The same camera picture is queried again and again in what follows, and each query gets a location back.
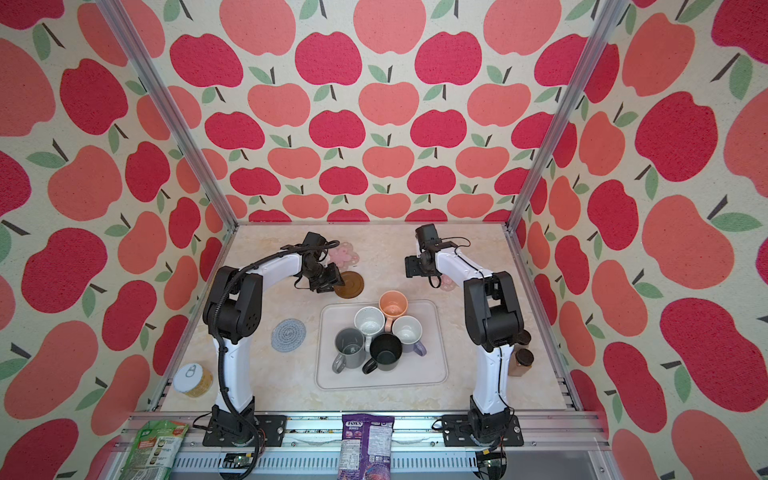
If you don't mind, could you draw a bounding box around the aluminium corner frame post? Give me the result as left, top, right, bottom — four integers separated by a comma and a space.
95, 0, 240, 229
506, 0, 628, 232

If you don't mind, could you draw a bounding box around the grey mug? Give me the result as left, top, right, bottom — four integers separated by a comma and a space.
332, 328, 367, 374

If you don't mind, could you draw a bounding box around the round grey felt coaster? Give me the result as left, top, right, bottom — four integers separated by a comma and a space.
270, 318, 307, 353

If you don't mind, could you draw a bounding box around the aluminium front rail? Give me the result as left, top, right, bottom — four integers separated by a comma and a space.
110, 410, 619, 480

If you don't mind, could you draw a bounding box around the brown spice jar front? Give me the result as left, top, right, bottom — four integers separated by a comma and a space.
508, 348, 535, 377

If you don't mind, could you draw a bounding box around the yellow tin can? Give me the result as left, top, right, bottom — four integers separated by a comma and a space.
172, 363, 214, 398

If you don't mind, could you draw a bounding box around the aluminium corner frame post right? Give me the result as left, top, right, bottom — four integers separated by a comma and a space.
506, 0, 628, 232

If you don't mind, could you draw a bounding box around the green snack bag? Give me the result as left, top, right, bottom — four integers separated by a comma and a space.
119, 420, 189, 480

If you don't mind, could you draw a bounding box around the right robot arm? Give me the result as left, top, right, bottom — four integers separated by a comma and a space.
405, 224, 524, 445

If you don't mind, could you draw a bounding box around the aluminium corner frame post left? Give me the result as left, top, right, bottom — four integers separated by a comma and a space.
95, 0, 240, 229

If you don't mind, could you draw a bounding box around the white lilac handled mug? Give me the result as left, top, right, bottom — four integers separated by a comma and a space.
392, 315, 427, 357

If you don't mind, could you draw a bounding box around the round brown wooden coaster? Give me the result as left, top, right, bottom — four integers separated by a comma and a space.
334, 271, 364, 299

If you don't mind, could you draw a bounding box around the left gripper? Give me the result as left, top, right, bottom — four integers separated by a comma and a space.
304, 262, 348, 293

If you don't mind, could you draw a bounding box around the purple snack bag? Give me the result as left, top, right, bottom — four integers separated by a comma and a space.
337, 413, 395, 480

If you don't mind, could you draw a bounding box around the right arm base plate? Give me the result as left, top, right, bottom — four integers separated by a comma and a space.
433, 412, 525, 448

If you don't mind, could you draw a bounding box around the pink flower silicone coaster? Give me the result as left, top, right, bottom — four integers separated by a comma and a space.
328, 242, 360, 271

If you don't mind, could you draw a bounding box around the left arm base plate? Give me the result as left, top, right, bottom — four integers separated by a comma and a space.
202, 411, 287, 448

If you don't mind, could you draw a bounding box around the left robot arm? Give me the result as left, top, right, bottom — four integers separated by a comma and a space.
202, 232, 343, 435

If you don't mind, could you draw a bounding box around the translucent white tray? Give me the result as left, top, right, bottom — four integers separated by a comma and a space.
315, 300, 448, 390

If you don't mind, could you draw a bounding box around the black mug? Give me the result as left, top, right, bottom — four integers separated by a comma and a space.
362, 333, 403, 375

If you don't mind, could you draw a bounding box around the peach orange mug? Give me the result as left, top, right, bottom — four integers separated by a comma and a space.
379, 290, 408, 333

